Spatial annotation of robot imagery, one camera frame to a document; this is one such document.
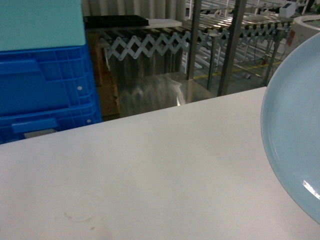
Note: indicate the blue crate top right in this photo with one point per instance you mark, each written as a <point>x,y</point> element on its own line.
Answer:
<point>45,79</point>

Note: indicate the light blue oval tray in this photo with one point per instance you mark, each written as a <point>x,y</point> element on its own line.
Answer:
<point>290,125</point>

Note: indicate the teal plastic box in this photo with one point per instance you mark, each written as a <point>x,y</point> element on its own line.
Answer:
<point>38,24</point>

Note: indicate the blue crate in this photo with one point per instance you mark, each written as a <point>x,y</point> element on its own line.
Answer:
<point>45,79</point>
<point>15,127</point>

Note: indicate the cardboard box stack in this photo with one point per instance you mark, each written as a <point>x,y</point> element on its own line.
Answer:
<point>105,84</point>

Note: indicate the blue crate bottom right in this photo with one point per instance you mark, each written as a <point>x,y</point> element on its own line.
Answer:
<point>15,127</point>

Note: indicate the steel rack posts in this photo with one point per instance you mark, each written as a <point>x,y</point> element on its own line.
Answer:
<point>232,42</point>

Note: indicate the expandable roller conveyor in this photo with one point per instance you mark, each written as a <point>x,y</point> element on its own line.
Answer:
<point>147,42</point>

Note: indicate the black tray on conveyor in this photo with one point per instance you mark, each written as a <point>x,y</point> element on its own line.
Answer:
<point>114,21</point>

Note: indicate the white round machine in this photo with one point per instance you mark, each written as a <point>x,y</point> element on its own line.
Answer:
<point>302,28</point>

